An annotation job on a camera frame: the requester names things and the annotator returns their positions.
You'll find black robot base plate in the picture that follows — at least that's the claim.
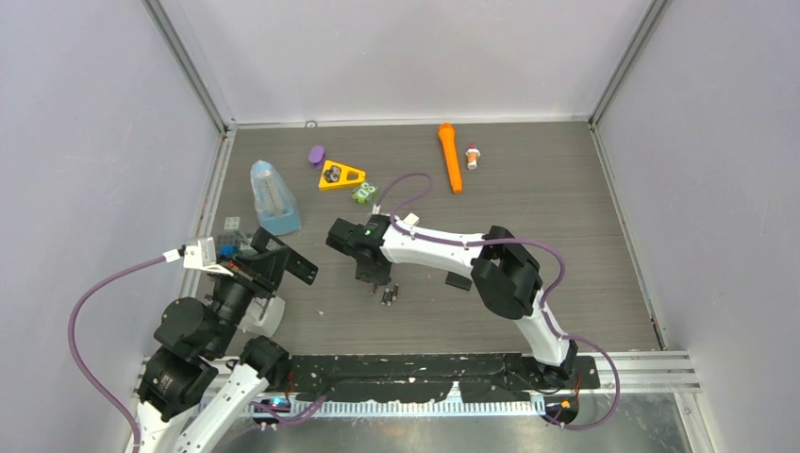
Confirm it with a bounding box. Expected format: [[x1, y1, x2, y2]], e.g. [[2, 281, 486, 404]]
[[271, 353, 601, 403]]

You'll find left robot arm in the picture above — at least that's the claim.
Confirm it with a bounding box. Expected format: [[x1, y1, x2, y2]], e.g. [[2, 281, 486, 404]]
[[126, 228, 318, 452]]

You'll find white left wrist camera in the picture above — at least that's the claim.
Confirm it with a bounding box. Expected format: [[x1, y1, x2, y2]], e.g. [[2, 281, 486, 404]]
[[182, 237, 232, 276]]

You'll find blue transparent plastic container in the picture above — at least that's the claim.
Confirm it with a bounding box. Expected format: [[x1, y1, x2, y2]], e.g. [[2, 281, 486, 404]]
[[250, 160, 302, 236]]

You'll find purple cylinder toy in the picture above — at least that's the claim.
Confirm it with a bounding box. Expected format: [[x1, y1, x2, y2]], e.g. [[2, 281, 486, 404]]
[[308, 145, 326, 169]]

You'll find white rectangular thermometer device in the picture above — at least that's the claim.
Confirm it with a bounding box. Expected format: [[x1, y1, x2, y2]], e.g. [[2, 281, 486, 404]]
[[403, 213, 420, 227]]

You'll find yellow triangle shape toy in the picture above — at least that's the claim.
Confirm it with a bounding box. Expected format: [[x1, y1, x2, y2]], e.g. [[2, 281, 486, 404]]
[[317, 159, 367, 191]]

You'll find blue lego brick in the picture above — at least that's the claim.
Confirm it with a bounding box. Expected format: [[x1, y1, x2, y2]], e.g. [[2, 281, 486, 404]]
[[219, 244, 241, 259]]

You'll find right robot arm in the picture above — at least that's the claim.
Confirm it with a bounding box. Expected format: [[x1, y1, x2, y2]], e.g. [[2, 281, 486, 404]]
[[325, 213, 577, 388]]

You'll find grey lego baseplate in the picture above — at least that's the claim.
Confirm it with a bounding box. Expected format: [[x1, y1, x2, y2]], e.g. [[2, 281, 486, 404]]
[[214, 229, 256, 258]]

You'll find green owl toy block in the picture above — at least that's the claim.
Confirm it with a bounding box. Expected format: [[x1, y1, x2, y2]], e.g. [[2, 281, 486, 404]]
[[351, 181, 379, 205]]

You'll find black remote battery cover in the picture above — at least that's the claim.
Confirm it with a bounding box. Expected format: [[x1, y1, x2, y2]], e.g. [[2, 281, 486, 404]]
[[445, 273, 473, 292]]

